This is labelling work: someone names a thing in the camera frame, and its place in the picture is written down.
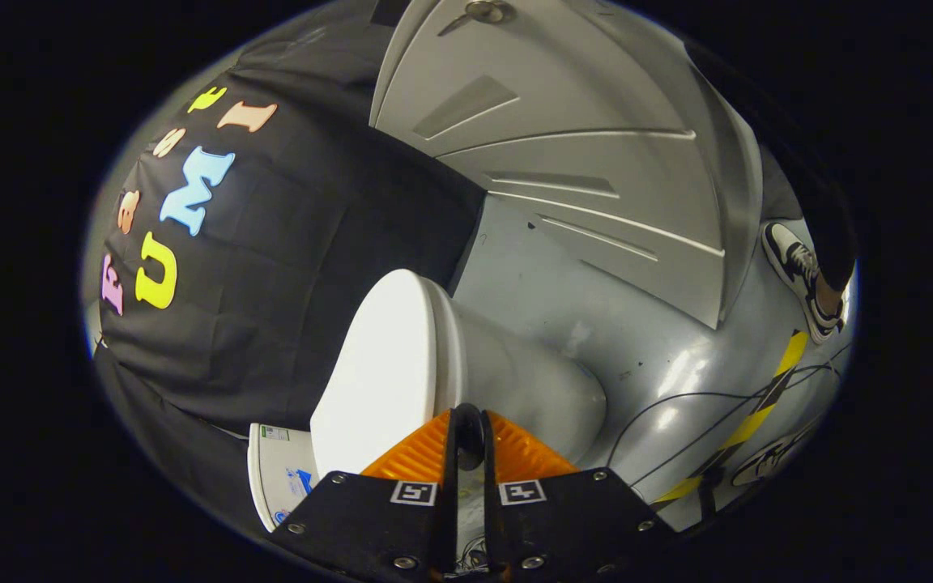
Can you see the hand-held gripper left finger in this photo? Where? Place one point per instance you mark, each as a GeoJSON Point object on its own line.
{"type": "Point", "coordinates": [369, 518]}

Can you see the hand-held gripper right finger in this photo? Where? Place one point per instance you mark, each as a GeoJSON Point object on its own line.
{"type": "Point", "coordinates": [564, 518]}

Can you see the white toilet tank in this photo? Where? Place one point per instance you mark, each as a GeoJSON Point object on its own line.
{"type": "Point", "coordinates": [276, 478]}

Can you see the black white sneaker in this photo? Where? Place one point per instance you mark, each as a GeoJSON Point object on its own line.
{"type": "Point", "coordinates": [798, 271]}
{"type": "Point", "coordinates": [770, 461]}

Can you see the yellow black floor tape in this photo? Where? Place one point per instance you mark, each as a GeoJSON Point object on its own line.
{"type": "Point", "coordinates": [758, 413]}

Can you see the black backdrop cloth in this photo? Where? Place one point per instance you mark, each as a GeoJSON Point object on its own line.
{"type": "Point", "coordinates": [296, 283]}

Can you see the grey cabinet with white top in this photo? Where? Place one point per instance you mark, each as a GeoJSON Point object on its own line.
{"type": "Point", "coordinates": [580, 146]}

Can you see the person's black trouser leg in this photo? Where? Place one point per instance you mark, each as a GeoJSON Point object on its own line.
{"type": "Point", "coordinates": [835, 235]}

